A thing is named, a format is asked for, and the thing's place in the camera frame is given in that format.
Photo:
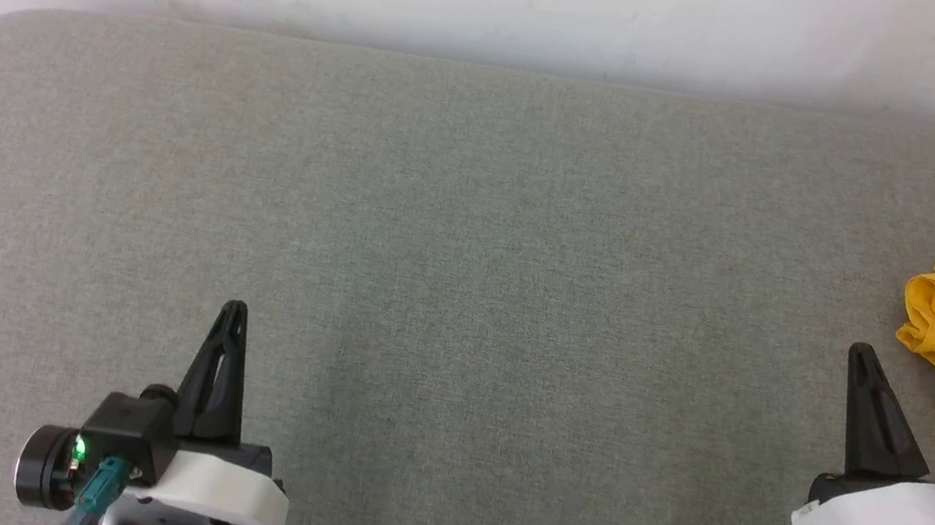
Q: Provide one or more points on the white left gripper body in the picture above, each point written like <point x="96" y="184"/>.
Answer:
<point x="231" y="486"/>

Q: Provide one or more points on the black left cylindrical gripper motor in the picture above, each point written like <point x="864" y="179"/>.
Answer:
<point x="43" y="470"/>

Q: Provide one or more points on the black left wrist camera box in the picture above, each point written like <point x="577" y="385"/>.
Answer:
<point x="127" y="426"/>

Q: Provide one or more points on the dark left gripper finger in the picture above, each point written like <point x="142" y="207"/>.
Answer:
<point x="218" y="401"/>

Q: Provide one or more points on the grey fabric sofa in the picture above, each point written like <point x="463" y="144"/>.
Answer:
<point x="468" y="254"/>

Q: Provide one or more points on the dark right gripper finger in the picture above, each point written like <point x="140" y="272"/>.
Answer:
<point x="876" y="424"/>

